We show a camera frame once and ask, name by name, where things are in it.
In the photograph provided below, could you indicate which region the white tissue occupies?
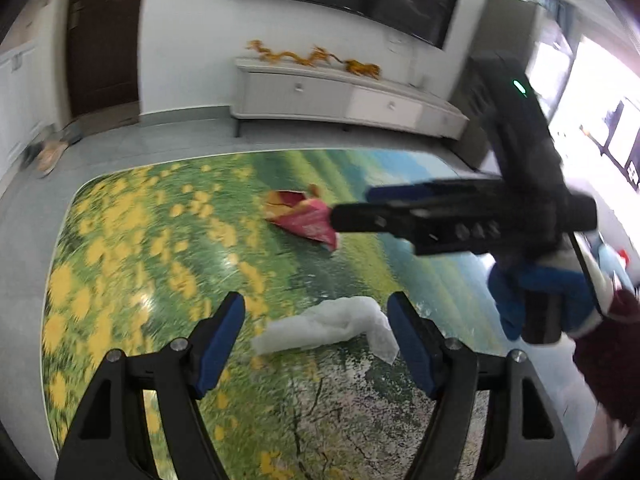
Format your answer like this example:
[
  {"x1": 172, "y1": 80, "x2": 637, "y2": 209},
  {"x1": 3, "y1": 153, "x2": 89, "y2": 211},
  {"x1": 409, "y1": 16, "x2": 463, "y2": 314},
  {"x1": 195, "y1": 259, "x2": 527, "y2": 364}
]
[{"x1": 250, "y1": 296, "x2": 401, "y2": 365}]

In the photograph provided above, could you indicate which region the white cupboard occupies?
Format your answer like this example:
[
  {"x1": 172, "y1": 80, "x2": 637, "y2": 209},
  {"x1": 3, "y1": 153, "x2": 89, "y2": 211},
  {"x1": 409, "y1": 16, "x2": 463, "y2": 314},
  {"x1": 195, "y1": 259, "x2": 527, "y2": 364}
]
[{"x1": 0, "y1": 0, "x2": 53, "y2": 181}]

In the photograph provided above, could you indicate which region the person's right hand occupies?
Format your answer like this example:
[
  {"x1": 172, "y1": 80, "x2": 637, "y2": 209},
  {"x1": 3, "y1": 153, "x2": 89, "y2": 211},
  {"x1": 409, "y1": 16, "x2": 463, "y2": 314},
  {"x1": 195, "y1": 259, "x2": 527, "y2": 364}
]
[{"x1": 487, "y1": 233, "x2": 616, "y2": 347}]

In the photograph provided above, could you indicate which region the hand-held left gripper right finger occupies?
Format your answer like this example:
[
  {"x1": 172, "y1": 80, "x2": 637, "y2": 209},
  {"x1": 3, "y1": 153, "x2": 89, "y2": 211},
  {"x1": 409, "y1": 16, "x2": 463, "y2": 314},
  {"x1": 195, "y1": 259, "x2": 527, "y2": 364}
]
[{"x1": 386, "y1": 290, "x2": 577, "y2": 480}]

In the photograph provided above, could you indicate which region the person's right forearm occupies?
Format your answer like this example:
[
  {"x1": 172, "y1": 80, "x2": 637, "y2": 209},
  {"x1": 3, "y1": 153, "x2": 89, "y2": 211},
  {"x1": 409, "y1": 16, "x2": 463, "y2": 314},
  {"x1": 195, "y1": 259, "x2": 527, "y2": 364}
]
[{"x1": 572, "y1": 285, "x2": 640, "y2": 429}]

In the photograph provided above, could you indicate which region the grey refrigerator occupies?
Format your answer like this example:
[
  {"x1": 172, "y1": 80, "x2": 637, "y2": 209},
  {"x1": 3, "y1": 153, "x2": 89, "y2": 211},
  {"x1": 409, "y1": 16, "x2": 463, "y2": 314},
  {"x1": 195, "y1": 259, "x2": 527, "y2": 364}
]
[{"x1": 450, "y1": 0, "x2": 576, "y2": 171}]

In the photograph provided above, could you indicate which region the golden dragon figurine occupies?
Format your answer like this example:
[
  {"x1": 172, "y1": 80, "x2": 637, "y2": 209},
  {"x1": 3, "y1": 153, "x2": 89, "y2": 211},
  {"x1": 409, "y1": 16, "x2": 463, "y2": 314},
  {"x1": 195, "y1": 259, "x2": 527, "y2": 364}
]
[{"x1": 248, "y1": 39, "x2": 347, "y2": 69}]

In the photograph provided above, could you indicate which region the light blue armchair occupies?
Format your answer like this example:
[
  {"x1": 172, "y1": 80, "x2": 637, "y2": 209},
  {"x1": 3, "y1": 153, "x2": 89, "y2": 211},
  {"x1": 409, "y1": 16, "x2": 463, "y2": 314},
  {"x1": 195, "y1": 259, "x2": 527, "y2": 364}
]
[{"x1": 595, "y1": 242, "x2": 628, "y2": 291}]

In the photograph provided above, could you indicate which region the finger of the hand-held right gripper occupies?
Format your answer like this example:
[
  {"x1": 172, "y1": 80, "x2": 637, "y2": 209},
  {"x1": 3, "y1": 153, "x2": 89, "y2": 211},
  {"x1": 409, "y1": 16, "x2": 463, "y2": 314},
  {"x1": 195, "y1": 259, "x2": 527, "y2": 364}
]
[
  {"x1": 364, "y1": 175, "x2": 504, "y2": 206},
  {"x1": 329, "y1": 202, "x2": 504, "y2": 257}
]

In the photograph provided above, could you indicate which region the pink red snack packet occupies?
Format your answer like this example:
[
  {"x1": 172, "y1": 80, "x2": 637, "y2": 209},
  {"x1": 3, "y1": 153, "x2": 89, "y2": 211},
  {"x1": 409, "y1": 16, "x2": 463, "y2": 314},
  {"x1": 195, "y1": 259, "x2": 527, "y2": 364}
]
[{"x1": 263, "y1": 185, "x2": 342, "y2": 252}]

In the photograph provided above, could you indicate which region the brown wooden door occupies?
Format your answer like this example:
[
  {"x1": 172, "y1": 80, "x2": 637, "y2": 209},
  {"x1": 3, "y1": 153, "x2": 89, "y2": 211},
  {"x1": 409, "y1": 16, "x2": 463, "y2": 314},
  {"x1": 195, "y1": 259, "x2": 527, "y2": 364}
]
[{"x1": 66, "y1": 0, "x2": 151, "y2": 120}]

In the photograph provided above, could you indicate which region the golden tiger figurine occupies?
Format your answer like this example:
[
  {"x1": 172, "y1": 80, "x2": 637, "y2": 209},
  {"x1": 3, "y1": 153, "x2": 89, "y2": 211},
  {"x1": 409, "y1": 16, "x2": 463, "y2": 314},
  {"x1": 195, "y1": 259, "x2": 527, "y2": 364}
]
[{"x1": 344, "y1": 59, "x2": 384, "y2": 80}]

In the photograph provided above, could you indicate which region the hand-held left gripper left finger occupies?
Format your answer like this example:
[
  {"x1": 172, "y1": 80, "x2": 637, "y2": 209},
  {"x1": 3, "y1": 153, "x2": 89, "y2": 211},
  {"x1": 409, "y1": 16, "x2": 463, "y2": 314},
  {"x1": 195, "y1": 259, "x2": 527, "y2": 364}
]
[{"x1": 54, "y1": 291, "x2": 247, "y2": 480}]

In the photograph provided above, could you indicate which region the white television cabinet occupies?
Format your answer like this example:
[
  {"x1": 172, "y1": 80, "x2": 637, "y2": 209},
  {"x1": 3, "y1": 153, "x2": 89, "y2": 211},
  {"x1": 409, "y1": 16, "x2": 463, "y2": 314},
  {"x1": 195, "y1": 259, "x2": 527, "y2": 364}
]
[{"x1": 231, "y1": 56, "x2": 471, "y2": 139}]

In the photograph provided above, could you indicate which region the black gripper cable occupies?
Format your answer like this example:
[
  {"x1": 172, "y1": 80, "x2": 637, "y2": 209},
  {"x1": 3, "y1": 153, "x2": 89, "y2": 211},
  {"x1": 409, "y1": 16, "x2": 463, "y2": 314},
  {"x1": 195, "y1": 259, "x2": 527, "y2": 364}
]
[{"x1": 571, "y1": 232, "x2": 603, "y2": 313}]

